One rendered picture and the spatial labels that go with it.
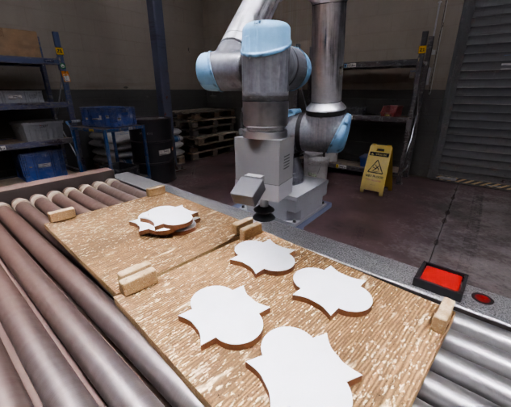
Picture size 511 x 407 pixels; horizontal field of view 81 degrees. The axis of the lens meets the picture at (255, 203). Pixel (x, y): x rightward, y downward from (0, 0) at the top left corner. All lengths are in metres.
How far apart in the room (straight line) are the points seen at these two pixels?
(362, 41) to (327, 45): 4.50
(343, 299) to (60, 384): 0.39
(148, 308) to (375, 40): 5.08
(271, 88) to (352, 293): 0.34
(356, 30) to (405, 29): 0.70
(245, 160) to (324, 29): 0.48
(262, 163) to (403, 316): 0.32
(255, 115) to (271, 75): 0.06
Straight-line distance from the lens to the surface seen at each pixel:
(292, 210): 0.88
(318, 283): 0.53
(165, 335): 0.46
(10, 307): 0.65
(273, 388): 0.38
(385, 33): 5.29
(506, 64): 5.02
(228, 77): 0.62
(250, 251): 0.61
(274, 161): 0.48
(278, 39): 0.49
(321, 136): 0.90
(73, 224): 0.88
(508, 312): 0.66
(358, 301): 0.51
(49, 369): 0.50
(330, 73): 0.89
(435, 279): 0.65
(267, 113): 0.48
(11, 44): 4.70
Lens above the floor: 1.25
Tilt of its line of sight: 21 degrees down
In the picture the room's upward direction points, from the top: straight up
